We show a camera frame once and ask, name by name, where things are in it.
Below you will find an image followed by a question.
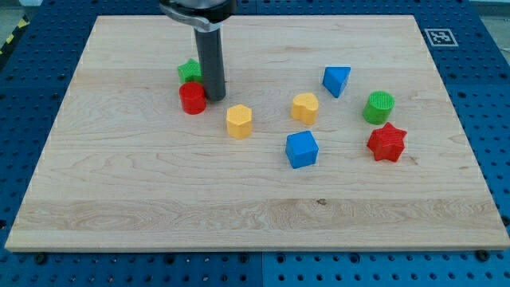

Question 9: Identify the robot arm flange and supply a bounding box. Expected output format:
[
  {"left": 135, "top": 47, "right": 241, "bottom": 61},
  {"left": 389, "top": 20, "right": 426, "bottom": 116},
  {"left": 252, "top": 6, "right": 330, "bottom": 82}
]
[{"left": 159, "top": 0, "right": 237, "bottom": 33}]

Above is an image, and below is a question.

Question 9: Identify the yellow heart block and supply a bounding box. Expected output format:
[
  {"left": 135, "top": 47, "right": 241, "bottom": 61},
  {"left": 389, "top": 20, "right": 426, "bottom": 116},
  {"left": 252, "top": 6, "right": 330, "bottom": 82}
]
[{"left": 291, "top": 92, "right": 319, "bottom": 125}]

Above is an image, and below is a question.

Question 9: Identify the red star block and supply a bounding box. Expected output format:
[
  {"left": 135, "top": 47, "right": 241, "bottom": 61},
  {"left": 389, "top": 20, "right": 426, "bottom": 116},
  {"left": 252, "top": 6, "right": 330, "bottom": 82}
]
[{"left": 367, "top": 122, "right": 407, "bottom": 162}]

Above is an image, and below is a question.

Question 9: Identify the red cylinder block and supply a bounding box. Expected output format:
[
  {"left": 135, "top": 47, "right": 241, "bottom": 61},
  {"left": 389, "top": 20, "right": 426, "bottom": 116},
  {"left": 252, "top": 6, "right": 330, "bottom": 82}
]
[{"left": 178, "top": 81, "right": 206, "bottom": 115}]

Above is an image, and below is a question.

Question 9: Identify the dark grey cylindrical pointer rod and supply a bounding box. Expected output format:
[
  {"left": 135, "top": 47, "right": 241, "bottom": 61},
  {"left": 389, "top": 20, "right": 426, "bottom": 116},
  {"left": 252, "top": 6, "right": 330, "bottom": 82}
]
[{"left": 194, "top": 29, "right": 226, "bottom": 102}]

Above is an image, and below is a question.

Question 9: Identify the yellow black hazard tape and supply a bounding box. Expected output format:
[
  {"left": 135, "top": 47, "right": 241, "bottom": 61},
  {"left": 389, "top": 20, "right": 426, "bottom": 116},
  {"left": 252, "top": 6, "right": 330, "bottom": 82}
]
[{"left": 1, "top": 15, "right": 30, "bottom": 57}]

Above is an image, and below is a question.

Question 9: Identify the blue cube block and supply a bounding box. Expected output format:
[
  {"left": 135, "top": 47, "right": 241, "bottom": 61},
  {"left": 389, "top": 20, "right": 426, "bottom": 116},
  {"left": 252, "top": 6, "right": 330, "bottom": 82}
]
[{"left": 285, "top": 131, "right": 319, "bottom": 169}]

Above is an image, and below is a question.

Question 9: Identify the blue triangle block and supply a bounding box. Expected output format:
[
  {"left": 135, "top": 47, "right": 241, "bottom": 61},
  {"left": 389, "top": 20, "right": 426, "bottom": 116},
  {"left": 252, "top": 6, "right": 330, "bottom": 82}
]
[{"left": 322, "top": 66, "right": 351, "bottom": 98}]

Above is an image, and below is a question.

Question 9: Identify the yellow hexagon block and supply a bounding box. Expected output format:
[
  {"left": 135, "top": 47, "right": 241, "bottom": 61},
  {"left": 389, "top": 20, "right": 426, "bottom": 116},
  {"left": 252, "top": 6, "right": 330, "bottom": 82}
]
[{"left": 226, "top": 104, "right": 253, "bottom": 139}]

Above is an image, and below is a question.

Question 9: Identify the light wooden board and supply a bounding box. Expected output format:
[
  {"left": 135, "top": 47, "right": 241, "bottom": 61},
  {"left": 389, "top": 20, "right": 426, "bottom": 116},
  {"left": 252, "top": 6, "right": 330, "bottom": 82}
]
[{"left": 6, "top": 15, "right": 509, "bottom": 253}]

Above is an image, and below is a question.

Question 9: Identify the green star block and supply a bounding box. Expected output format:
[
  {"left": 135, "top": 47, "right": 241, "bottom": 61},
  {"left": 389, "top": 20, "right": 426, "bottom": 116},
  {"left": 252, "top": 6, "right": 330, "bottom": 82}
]
[{"left": 177, "top": 58, "right": 202, "bottom": 84}]

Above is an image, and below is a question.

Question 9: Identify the green cylinder block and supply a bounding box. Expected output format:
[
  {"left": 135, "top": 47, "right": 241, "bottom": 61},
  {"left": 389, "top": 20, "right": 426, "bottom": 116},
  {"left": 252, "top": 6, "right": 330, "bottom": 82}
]
[{"left": 363, "top": 91, "right": 395, "bottom": 125}]

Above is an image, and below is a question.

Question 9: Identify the white fiducial marker tag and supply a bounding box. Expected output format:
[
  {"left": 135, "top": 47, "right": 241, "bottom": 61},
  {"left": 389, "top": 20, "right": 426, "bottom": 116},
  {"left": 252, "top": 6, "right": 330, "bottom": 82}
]
[{"left": 425, "top": 28, "right": 458, "bottom": 47}]

